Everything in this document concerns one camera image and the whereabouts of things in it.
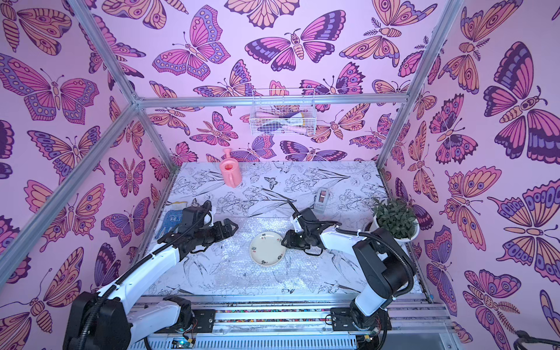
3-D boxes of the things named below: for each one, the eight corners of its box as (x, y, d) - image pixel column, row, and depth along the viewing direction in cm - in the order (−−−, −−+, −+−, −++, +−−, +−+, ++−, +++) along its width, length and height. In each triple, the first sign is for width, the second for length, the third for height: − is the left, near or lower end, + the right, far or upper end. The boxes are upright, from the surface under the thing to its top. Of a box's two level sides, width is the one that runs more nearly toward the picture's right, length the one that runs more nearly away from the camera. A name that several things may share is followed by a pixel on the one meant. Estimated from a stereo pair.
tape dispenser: (311, 212, 103) (312, 206, 100) (316, 191, 111) (317, 186, 107) (324, 215, 102) (325, 209, 99) (328, 194, 110) (330, 188, 106)
